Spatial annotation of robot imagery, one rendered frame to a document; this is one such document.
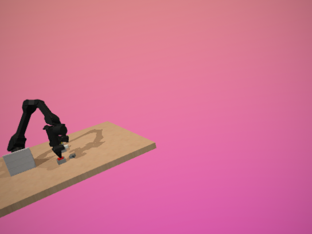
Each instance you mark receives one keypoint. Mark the red button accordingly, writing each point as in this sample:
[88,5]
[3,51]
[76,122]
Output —
[61,160]

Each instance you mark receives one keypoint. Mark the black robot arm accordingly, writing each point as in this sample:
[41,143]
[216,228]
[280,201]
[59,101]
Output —
[17,141]

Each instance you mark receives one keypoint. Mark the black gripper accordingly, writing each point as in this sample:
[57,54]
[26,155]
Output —
[57,146]

